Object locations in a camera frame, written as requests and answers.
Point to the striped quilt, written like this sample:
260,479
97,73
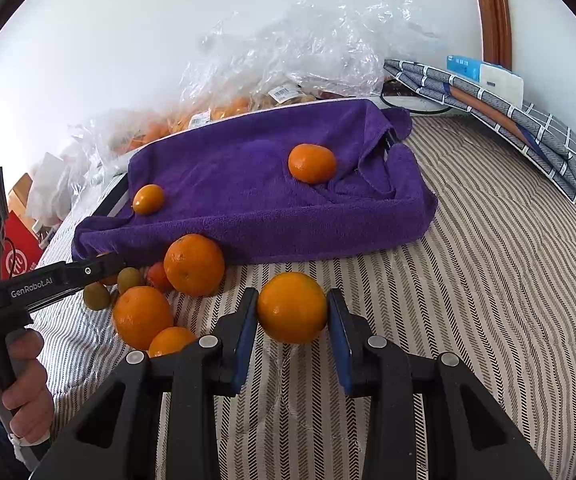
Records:
467,285

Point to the purple towel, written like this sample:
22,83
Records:
248,205

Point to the green kiwi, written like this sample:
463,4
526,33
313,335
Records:
96,296
130,280

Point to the blue and white tissue box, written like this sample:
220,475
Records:
497,82

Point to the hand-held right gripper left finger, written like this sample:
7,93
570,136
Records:
245,345

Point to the clear plastic bag of oranges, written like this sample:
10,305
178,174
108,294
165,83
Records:
158,132

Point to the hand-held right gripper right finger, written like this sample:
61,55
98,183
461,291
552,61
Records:
340,345

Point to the grey checked folded cloth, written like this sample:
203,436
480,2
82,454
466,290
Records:
542,135

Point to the white plastic bag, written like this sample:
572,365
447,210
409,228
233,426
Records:
50,180

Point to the small reddish fruit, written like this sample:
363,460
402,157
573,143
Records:
158,277

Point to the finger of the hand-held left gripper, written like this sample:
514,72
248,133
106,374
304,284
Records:
93,270

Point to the brown cardboard box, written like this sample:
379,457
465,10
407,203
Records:
20,190

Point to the small orange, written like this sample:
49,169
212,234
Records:
148,199

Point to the red paper bag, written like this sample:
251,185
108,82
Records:
20,245

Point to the person's left hand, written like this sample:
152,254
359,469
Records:
28,355

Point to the brown wooden door frame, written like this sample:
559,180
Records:
492,10

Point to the crumpled clear plastic bag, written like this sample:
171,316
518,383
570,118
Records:
318,50

